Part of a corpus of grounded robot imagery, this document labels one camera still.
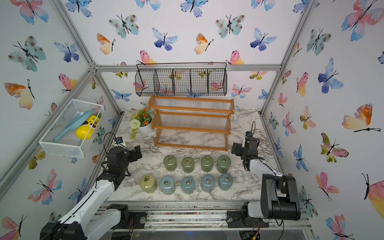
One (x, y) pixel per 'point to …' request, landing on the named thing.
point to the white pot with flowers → (141, 122)
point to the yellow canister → (148, 183)
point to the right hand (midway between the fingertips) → (243, 144)
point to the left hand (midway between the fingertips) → (133, 146)
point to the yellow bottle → (86, 130)
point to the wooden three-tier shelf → (191, 122)
